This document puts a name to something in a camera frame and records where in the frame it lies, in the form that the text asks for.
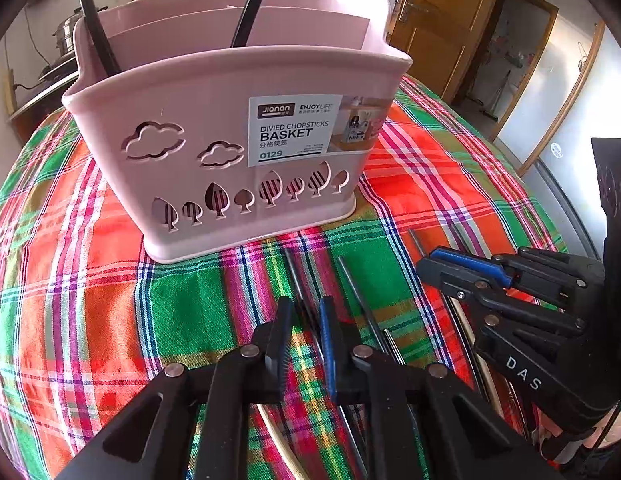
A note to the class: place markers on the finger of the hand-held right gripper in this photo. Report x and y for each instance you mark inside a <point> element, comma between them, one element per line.
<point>470,262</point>
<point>440,275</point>

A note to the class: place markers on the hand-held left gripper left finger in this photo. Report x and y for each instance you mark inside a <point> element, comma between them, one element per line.
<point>283,360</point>

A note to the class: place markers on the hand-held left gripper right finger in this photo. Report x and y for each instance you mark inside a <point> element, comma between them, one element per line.
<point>326,340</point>

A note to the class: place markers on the black chopstick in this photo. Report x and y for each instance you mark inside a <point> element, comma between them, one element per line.
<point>250,10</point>
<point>93,25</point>
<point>353,285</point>
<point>293,275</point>
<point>417,242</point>

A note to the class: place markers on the silver metal chopstick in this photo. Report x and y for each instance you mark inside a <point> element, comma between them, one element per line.
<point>515,405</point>
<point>393,347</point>

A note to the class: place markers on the beige wooden chopstick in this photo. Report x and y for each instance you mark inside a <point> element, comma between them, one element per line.
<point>278,435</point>
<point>478,360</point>

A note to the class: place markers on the pink plastic chopstick basket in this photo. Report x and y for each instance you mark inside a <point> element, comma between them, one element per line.
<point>190,110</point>

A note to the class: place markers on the plaid tablecloth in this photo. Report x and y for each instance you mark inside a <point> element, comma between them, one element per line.
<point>115,285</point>

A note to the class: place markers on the wooden door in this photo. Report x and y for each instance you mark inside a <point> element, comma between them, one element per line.
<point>440,25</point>

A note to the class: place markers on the metal counter table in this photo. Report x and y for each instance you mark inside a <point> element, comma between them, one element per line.
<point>38,102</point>

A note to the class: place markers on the induction cooker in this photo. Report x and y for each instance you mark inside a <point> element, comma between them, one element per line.
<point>58,70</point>

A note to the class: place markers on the steel steamer pot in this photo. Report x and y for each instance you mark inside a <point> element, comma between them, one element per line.
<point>65,35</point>

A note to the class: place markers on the wooden door frame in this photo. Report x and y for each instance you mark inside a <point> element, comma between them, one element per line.
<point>548,60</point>

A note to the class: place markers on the wall socket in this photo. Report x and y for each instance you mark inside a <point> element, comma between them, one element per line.
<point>10,91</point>

